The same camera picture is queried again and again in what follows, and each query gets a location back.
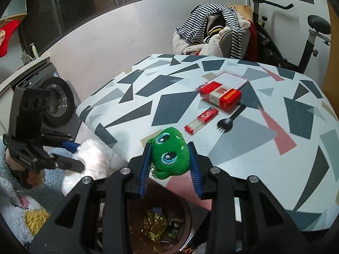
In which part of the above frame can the black jacket with yellow stripes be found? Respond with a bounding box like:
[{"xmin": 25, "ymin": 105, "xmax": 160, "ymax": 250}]
[{"xmin": 205, "ymin": 13, "xmax": 231, "ymax": 43}]

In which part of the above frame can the red box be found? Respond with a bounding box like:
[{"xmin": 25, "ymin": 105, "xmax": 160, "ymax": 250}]
[{"xmin": 199, "ymin": 81, "xmax": 242, "ymax": 111}]

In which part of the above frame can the grey washing machine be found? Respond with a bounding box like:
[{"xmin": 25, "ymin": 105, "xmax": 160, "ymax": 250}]
[{"xmin": 0, "ymin": 55, "xmax": 81, "ymax": 149}]

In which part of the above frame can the black exercise bike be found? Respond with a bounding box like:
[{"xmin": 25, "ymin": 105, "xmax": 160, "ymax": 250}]
[{"xmin": 232, "ymin": 0, "xmax": 331, "ymax": 75}]

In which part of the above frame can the green frog plush keychain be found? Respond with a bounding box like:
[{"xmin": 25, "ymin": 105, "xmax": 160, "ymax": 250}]
[{"xmin": 148, "ymin": 127, "xmax": 192, "ymax": 180}]

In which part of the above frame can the black plastic spork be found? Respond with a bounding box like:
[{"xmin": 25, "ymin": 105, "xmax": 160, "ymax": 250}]
[{"xmin": 217, "ymin": 104, "xmax": 247, "ymax": 133}]

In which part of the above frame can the brown trash bin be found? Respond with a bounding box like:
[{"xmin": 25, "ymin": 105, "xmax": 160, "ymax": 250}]
[{"xmin": 127, "ymin": 182, "xmax": 192, "ymax": 254}]

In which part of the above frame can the white plastic bag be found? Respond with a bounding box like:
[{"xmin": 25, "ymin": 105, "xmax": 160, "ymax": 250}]
[{"xmin": 61, "ymin": 138, "xmax": 128, "ymax": 195}]

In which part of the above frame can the white fleece garment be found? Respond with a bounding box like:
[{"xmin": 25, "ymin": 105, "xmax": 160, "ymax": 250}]
[{"xmin": 172, "ymin": 29, "xmax": 225, "ymax": 57}]

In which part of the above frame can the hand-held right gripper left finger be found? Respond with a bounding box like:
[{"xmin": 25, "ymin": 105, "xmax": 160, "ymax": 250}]
[{"xmin": 29, "ymin": 143, "xmax": 153, "ymax": 254}]

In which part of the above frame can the clear flat plastic box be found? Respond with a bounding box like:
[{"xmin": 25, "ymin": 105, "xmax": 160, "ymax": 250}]
[{"xmin": 212, "ymin": 70, "xmax": 248, "ymax": 90}]

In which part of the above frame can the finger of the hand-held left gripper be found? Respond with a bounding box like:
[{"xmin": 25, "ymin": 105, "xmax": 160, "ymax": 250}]
[
  {"xmin": 51, "ymin": 154, "xmax": 85, "ymax": 172},
  {"xmin": 40, "ymin": 135, "xmax": 80, "ymax": 152}
]

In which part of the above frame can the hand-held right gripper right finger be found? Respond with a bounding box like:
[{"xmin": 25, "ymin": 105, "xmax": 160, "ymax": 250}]
[{"xmin": 188, "ymin": 142, "xmax": 308, "ymax": 254}]

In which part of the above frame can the dark window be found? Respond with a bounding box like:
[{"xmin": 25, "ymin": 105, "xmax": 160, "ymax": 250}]
[{"xmin": 18, "ymin": 0, "xmax": 315, "ymax": 51}]

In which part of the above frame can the red and white packet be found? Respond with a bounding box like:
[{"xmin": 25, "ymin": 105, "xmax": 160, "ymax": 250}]
[{"xmin": 185, "ymin": 108, "xmax": 219, "ymax": 135}]

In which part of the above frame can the person's left hand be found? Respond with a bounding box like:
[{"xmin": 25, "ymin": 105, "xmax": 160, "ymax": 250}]
[{"xmin": 5, "ymin": 152, "xmax": 45, "ymax": 189}]

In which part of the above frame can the gold foil packet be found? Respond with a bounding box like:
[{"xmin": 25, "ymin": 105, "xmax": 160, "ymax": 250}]
[{"xmin": 143, "ymin": 209, "xmax": 167, "ymax": 244}]

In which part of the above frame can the chair with wooden back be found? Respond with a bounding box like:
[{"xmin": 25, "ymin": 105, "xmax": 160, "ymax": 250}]
[{"xmin": 172, "ymin": 4, "xmax": 255, "ymax": 61}]

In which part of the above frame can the red garment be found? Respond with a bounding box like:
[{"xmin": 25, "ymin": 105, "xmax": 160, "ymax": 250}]
[{"xmin": 247, "ymin": 21, "xmax": 258, "ymax": 61}]

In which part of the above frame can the person's left forearm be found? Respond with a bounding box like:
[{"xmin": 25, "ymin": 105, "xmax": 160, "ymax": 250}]
[{"xmin": 0, "ymin": 143, "xmax": 69, "ymax": 249}]

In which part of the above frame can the red cloth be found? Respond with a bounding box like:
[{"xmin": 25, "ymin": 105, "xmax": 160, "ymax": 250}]
[{"xmin": 0, "ymin": 20, "xmax": 19, "ymax": 58}]

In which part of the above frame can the black and white striped shirt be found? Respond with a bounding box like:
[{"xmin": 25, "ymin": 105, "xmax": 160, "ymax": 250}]
[{"xmin": 177, "ymin": 3, "xmax": 243, "ymax": 60}]

